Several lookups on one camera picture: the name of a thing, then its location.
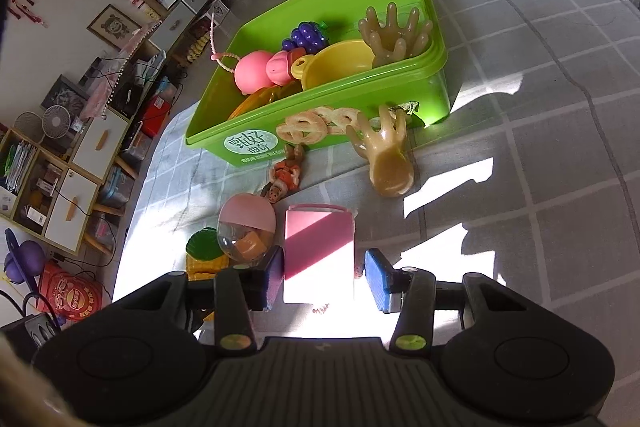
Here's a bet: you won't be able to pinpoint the orange plastic bowl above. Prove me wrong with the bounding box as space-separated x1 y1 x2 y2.
229 82 304 120

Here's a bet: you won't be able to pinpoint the white desk fan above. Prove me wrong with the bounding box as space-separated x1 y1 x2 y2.
41 106 71 140

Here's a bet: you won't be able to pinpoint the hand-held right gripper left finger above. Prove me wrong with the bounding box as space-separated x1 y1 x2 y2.
112 246 286 355

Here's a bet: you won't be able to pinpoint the pink toy pig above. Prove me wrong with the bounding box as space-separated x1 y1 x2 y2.
209 11 294 96

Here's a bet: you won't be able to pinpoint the pink capsule egg toy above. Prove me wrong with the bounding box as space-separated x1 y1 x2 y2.
216 193 277 264

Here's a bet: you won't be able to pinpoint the yellow toy pot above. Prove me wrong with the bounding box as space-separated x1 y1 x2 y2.
291 39 376 92

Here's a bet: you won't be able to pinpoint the yellow toy corn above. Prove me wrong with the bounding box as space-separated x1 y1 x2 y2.
185 229 231 281

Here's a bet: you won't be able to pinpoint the framed picture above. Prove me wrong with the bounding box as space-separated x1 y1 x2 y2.
86 4 144 40

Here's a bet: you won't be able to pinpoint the row of yellow items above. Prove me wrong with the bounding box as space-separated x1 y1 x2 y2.
182 31 211 61

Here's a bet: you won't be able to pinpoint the black device with cable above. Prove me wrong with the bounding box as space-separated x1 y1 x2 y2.
0 311 64 349

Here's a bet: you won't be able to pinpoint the grey checked tablecloth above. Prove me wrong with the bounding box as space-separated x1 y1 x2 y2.
112 0 640 427

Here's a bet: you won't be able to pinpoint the purple toy grapes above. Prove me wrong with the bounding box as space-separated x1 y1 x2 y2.
281 20 330 56

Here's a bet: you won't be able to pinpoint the pink lace cloth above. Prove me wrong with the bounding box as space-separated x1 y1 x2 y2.
79 21 162 118

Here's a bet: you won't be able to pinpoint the small red doll figure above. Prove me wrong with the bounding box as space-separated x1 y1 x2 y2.
260 144 306 203

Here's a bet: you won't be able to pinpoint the wooden shelf unit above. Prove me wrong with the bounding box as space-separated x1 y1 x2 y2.
0 106 132 259

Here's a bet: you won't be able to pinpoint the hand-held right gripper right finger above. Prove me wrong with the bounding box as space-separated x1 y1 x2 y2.
364 249 541 353

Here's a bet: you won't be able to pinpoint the red printed bag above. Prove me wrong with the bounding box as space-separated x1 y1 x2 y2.
37 261 107 326

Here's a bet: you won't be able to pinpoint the white drawer cabinet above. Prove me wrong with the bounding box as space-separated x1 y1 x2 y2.
144 0 221 54

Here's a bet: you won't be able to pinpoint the green plastic box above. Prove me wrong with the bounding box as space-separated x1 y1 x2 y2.
185 0 451 168

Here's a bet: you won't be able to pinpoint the purple round object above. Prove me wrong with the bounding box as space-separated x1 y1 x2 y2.
3 228 46 286

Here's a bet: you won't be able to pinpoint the pink rectangular box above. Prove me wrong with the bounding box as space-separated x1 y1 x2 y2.
282 203 357 306

